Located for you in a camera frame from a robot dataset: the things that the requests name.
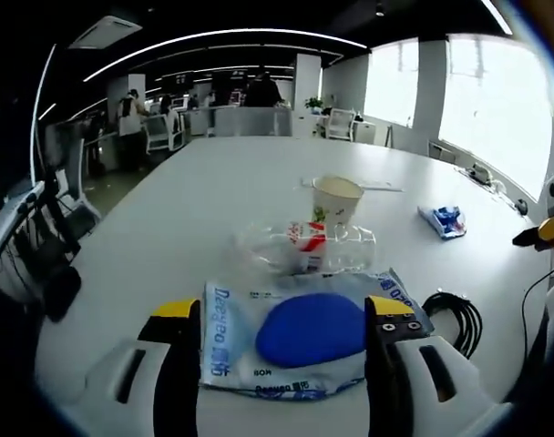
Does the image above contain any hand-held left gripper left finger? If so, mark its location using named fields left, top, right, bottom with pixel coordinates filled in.
left=83, top=298, right=203, bottom=437

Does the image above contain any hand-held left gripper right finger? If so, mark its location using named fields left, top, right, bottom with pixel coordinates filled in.
left=364, top=294, right=501, bottom=437

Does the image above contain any blue wet wipes packet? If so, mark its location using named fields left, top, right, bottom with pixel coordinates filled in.
left=416, top=204, right=468, bottom=241

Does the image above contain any blue pad packet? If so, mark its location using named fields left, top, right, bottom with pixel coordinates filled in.
left=199, top=268, right=436, bottom=404

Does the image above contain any clear plastic water bottle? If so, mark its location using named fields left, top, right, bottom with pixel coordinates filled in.
left=231, top=221, right=378, bottom=277

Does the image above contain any white paper cup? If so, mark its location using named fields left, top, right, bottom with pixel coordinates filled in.
left=311, top=176, right=365, bottom=227

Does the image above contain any large window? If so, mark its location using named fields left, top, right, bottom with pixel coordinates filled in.
left=438, top=36, right=554, bottom=197
left=365, top=43, right=419, bottom=128

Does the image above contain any black chair backrest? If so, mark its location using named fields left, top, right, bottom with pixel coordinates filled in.
left=44, top=263, right=82, bottom=322

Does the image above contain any white table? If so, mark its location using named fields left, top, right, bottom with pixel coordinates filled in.
left=33, top=136, right=554, bottom=437

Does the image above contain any black white-framed chair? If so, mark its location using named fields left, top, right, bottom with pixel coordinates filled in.
left=0, top=179, right=48, bottom=306

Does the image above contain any white mesh office chair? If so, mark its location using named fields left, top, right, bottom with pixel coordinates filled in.
left=326, top=107, right=356, bottom=140
left=142, top=111, right=187, bottom=154

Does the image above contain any grey partition panel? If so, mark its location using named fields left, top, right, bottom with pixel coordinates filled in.
left=212, top=107, right=292, bottom=137

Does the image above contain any ceiling air vent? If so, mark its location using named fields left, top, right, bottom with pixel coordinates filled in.
left=69, top=15, right=144, bottom=49

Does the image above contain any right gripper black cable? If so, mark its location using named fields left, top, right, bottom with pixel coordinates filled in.
left=521, top=266, right=554, bottom=365

